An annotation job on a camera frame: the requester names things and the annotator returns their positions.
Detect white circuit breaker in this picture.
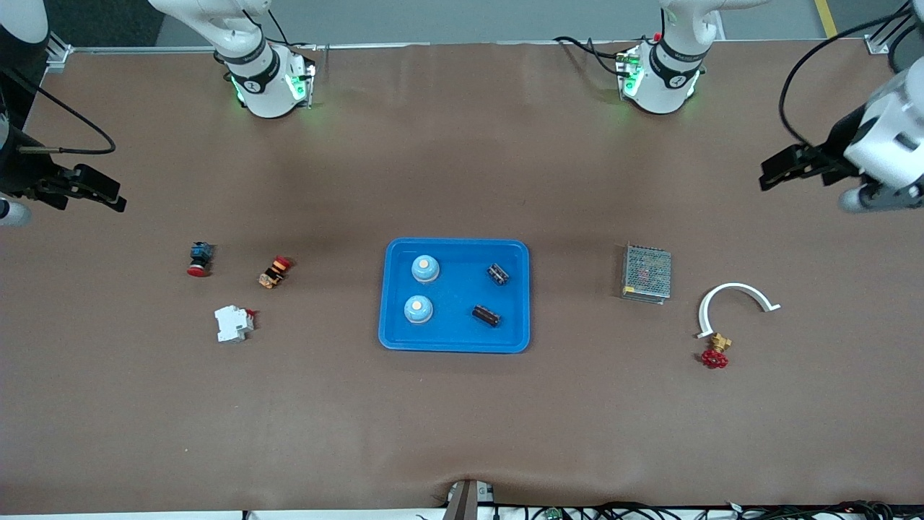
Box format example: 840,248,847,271
214,305,258,344

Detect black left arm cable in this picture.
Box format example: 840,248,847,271
778,4,924,163

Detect red push button blue body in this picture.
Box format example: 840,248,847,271
187,242,214,278

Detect black left base cable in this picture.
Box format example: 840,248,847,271
553,35,640,79

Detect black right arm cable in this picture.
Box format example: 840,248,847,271
0,65,118,155

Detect black right base cable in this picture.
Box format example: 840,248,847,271
242,7,318,51

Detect black base cable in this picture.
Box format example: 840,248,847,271
553,35,640,79
242,7,318,51

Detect red yellow selector switch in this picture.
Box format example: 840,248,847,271
258,255,293,290

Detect aluminium frame corner bracket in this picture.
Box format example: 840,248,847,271
865,0,924,56
45,32,75,74

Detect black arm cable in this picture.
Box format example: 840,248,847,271
0,65,118,155
778,4,924,163

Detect white curved pipe clamp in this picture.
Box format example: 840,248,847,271
696,282,782,339

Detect brass valve red handwheel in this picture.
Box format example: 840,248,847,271
700,333,732,371

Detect blue plastic tray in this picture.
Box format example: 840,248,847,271
378,238,531,354

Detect brown table cover sheet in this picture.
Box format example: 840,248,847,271
0,40,924,515

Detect metal mesh power supply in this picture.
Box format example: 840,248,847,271
621,243,673,306

